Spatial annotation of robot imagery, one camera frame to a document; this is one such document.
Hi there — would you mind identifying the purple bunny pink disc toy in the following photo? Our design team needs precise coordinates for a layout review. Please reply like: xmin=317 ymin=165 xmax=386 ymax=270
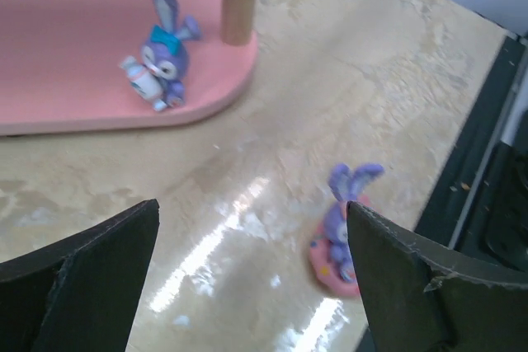
xmin=309 ymin=163 xmax=384 ymax=298

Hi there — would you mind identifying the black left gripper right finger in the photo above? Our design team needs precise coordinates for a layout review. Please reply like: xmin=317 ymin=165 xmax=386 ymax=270
xmin=347 ymin=202 xmax=527 ymax=351

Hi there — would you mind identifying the blue purple bunny toy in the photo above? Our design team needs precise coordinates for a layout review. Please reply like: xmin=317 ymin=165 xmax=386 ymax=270
xmin=120 ymin=0 xmax=201 ymax=112

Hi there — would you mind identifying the pink three-tier shelf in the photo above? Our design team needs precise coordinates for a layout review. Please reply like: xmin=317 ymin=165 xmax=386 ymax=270
xmin=1 ymin=0 xmax=257 ymax=136

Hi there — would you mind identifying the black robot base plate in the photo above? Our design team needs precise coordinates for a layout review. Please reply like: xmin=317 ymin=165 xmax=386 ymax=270
xmin=414 ymin=35 xmax=527 ymax=265

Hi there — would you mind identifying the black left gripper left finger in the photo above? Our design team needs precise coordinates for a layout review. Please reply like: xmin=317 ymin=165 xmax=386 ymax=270
xmin=1 ymin=199 xmax=159 ymax=352

